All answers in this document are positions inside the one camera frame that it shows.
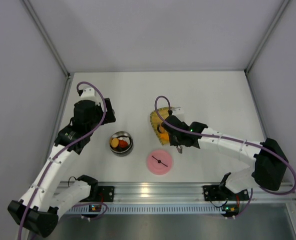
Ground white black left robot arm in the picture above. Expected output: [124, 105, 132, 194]
[8, 97, 116, 240]

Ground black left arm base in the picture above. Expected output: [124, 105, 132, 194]
[81, 185, 115, 203]

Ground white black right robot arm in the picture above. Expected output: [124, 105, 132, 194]
[161, 115, 288, 194]

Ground right aluminium frame post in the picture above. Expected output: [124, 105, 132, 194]
[244, 0, 292, 138]

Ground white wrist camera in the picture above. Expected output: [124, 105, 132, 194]
[78, 87, 100, 104]
[168, 107, 184, 121]

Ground stainless steel tongs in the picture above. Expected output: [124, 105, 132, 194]
[176, 145, 183, 154]

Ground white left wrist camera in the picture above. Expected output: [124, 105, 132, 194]
[78, 87, 100, 104]

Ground stainless steel round bowl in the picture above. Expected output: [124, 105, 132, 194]
[109, 131, 134, 157]

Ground aluminium mounting rail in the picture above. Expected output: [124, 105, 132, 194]
[55, 181, 296, 205]

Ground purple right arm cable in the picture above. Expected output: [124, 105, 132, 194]
[154, 95, 296, 221]

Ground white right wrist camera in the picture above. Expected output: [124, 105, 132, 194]
[168, 107, 184, 121]

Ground white slotted cable duct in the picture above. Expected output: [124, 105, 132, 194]
[65, 204, 228, 216]

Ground orange fish shaped cake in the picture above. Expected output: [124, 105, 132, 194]
[160, 133, 169, 141]

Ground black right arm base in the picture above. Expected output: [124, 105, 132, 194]
[202, 184, 249, 202]

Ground pink round lid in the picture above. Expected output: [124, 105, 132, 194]
[146, 149, 173, 176]

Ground left aluminium frame post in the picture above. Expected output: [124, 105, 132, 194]
[21, 0, 72, 141]

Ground green bamboo woven tray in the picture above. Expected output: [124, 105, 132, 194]
[149, 107, 170, 146]

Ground red brown fried chicken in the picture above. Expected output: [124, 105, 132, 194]
[118, 139, 129, 149]

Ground aluminium frame post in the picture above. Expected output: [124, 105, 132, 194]
[244, 0, 292, 138]
[21, 0, 72, 141]

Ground black white sushi roll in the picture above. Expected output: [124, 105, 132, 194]
[113, 146, 130, 153]

